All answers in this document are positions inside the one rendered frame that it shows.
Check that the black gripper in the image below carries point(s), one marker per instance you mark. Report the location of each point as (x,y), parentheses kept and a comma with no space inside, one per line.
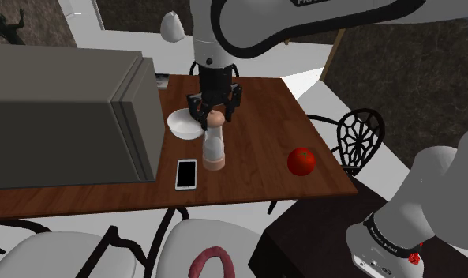
(216,83)

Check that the brown wooden table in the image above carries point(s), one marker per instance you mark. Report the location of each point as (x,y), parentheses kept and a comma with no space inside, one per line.
(256,154)

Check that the white smartphone with black screen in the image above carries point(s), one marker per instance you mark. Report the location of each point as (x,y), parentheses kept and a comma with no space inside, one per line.
(186,174)

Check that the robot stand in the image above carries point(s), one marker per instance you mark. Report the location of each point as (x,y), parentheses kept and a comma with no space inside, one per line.
(310,238)

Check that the red tomato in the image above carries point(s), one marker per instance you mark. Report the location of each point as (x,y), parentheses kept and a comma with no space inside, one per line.
(301,162)

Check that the small grey box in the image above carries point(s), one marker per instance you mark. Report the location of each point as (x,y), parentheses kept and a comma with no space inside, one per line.
(162,81)

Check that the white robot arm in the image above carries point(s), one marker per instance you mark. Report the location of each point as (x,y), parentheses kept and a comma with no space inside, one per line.
(430,184)

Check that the black chair with white cushion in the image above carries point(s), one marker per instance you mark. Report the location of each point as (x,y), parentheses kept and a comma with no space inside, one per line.
(202,238)
(56,258)

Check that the dark human figure statue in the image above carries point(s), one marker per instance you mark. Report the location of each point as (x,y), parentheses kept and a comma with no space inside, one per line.
(9,30)

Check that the black web-back metal chair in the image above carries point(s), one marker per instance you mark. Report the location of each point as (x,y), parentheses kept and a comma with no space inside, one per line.
(358,138)

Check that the white egg-shaped vase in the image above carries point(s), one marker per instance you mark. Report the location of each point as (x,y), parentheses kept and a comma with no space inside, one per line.
(172,27)

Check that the white bowl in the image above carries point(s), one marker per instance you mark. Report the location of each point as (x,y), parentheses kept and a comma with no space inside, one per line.
(183,125)

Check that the grey microwave oven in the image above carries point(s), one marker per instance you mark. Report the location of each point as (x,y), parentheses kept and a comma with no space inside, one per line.
(56,127)

